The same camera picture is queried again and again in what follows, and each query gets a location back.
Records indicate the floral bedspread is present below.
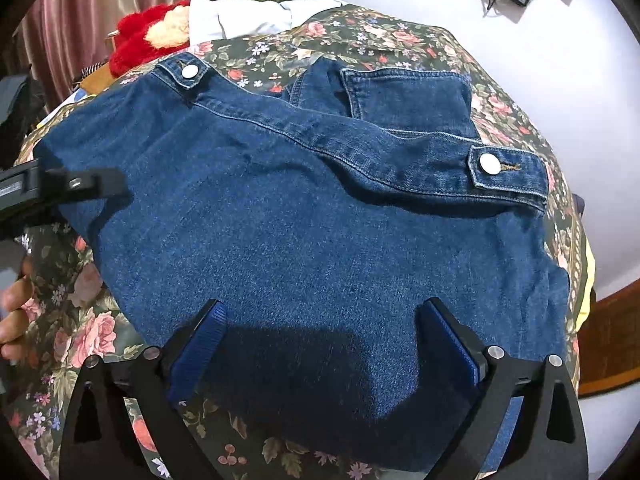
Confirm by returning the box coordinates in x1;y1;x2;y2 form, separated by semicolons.
0;2;593;480

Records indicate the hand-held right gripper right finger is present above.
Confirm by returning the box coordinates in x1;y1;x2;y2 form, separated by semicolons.
416;297;588;480

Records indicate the brown cardboard sheet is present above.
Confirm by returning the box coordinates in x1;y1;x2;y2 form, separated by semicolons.
80;62;121;96

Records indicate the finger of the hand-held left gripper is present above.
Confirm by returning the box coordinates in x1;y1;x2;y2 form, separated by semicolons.
42;166;132;207

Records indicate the blue denim jacket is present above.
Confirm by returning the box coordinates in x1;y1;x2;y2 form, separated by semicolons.
35;51;571;473

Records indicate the yellow bed sheet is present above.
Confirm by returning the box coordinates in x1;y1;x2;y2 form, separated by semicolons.
575;247;597;333

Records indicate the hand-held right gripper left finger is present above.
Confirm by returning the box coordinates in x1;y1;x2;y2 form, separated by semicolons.
59;299;228;480

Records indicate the pale blue pillow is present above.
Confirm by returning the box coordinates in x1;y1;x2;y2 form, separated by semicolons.
187;0;346;43

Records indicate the dark bag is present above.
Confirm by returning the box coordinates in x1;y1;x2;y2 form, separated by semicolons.
0;77;46;171

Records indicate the wooden door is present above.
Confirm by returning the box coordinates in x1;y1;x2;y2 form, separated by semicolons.
575;285;640;401

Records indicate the striped pink curtain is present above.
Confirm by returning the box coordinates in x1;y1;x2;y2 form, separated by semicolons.
20;0;198;106

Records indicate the red plush toy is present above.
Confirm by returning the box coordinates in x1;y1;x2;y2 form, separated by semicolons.
107;2;193;77

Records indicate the person's left hand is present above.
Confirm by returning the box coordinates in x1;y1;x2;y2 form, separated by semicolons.
0;274;34;365

